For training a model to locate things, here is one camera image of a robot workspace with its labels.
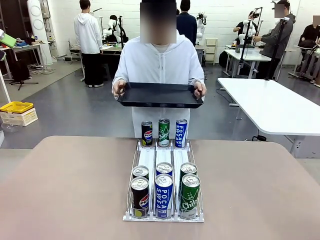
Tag large white table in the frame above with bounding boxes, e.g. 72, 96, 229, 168
216, 77, 320, 159

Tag person white hoodie black trousers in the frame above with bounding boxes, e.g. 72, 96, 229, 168
73, 0, 104, 88

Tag person in white hoodie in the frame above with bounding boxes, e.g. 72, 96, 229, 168
111, 0, 208, 139

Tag yellow plastic crate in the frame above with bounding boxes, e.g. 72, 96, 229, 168
0, 101, 34, 115

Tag person's left forearm white sleeve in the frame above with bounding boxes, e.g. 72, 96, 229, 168
188, 59, 206, 85

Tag person in grey hoodie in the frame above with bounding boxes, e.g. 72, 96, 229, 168
252, 0, 297, 81

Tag person's right hand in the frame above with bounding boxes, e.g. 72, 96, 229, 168
111, 80, 126, 101

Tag person's left hand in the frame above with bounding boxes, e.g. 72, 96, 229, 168
193, 80, 208, 102

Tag green board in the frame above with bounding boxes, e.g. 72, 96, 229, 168
0, 32, 17, 48

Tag green Chilsung cider can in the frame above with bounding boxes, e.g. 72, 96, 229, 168
179, 173, 201, 220
158, 118, 171, 148
179, 162, 198, 201

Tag black plastic serving tray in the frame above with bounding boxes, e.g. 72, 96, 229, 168
116, 82, 205, 110

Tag dark work table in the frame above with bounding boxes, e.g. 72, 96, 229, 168
79, 44, 126, 82

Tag person in black t-shirt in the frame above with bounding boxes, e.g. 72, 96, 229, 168
232, 11, 258, 46

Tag person in dark navy jacket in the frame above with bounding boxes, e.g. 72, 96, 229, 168
176, 0, 198, 47

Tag clear plastic bowl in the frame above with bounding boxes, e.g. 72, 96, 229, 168
0, 122, 22, 134

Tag black Pepsi can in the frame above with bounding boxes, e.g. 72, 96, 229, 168
141, 120, 154, 147
130, 176, 150, 219
132, 165, 150, 181

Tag seated person in black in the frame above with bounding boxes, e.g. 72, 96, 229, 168
297, 14, 320, 78

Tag cluttered grey table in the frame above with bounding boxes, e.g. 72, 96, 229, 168
0, 42, 47, 81

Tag white tower air conditioner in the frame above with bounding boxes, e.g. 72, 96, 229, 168
26, 0, 54, 66

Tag blue Pocari Sweat can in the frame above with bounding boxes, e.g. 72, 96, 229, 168
155, 162, 174, 177
175, 118, 188, 148
154, 173, 174, 220

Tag white drawer unit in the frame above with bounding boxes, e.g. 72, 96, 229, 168
204, 37, 219, 66

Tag white work table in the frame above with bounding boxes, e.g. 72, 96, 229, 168
223, 48, 272, 78

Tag black tripod stand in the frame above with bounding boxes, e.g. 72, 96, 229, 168
9, 59, 40, 91

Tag metal frame chair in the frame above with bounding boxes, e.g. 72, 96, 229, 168
68, 38, 82, 65

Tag white wire can dispenser rack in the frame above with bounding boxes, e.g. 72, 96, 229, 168
122, 138, 205, 223

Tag white plastic crate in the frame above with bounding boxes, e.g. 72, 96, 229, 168
0, 107, 39, 127

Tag person's right forearm white sleeve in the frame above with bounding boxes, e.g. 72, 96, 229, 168
112, 59, 132, 85

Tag white robot with black stand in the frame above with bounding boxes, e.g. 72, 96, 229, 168
103, 14, 129, 44

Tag tall black camera pole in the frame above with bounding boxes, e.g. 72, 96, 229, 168
264, 18, 287, 81

